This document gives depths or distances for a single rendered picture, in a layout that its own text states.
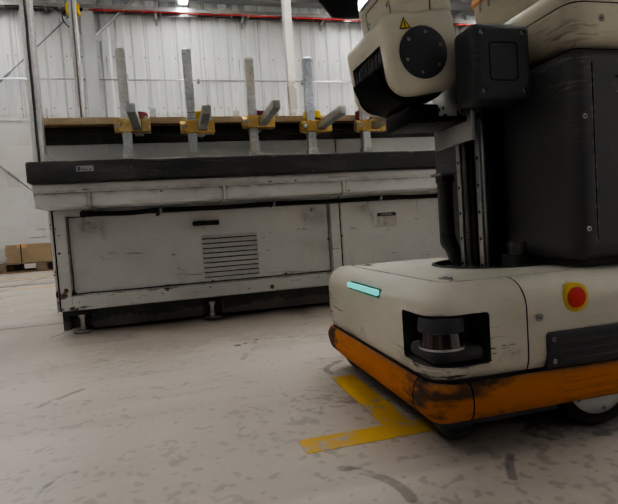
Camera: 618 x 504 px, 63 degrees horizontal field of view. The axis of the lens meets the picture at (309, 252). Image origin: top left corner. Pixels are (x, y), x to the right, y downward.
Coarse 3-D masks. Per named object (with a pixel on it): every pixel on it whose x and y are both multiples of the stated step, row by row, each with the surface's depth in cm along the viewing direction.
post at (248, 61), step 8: (248, 64) 208; (248, 72) 208; (248, 80) 208; (248, 88) 208; (248, 96) 209; (248, 104) 209; (248, 112) 209; (256, 112) 210; (256, 128) 210; (256, 136) 210; (256, 144) 210
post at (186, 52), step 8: (184, 48) 202; (184, 56) 202; (184, 64) 202; (184, 72) 202; (184, 80) 202; (192, 80) 203; (184, 88) 202; (192, 88) 203; (192, 96) 203; (192, 104) 203; (192, 112) 203; (192, 136) 203; (192, 144) 203
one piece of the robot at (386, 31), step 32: (384, 0) 105; (416, 0) 100; (448, 0) 102; (384, 32) 99; (416, 32) 100; (448, 32) 102; (352, 64) 117; (384, 64) 101; (416, 64) 100; (448, 64) 102
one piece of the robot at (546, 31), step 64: (576, 0) 91; (576, 64) 92; (512, 128) 108; (576, 128) 92; (448, 192) 126; (512, 192) 110; (576, 192) 93; (448, 256) 129; (512, 256) 108; (576, 256) 95
